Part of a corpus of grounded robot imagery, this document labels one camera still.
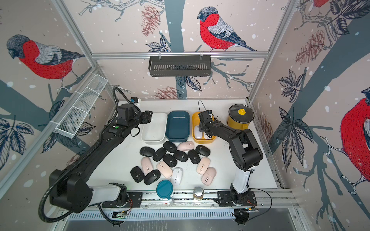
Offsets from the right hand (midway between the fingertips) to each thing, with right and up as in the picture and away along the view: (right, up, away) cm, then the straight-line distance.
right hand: (207, 125), depth 99 cm
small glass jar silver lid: (-8, -29, -33) cm, 45 cm away
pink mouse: (-4, -21, -16) cm, 27 cm away
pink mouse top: (-15, -13, -8) cm, 21 cm away
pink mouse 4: (-27, -25, -17) cm, 40 cm away
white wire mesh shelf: (-80, +6, -18) cm, 82 cm away
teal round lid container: (-25, -30, -28) cm, 48 cm away
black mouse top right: (-4, -15, -9) cm, 18 cm away
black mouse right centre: (-9, -18, -13) cm, 24 cm away
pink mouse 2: (-2, -27, -22) cm, 35 cm away
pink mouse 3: (-37, -22, -17) cm, 47 cm away
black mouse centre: (-24, -20, -14) cm, 34 cm away
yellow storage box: (-8, +2, +3) cm, 9 cm away
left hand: (-36, +11, -18) cm, 41 cm away
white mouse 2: (-1, -8, -4) cm, 9 cm away
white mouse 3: (-20, -27, -20) cm, 39 cm away
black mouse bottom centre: (-34, -28, -20) cm, 48 cm away
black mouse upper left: (-32, -17, -10) cm, 38 cm away
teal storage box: (-21, -1, +2) cm, 21 cm away
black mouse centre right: (-18, -18, -12) cm, 28 cm away
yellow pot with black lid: (+24, +6, +1) cm, 25 cm away
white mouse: (-7, -6, -4) cm, 10 cm away
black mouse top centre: (-25, -13, -9) cm, 30 cm away
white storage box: (-37, -4, 0) cm, 37 cm away
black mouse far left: (-40, -16, -9) cm, 44 cm away
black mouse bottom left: (-42, -26, -19) cm, 53 cm away
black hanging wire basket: (-19, +43, +7) cm, 48 cm away
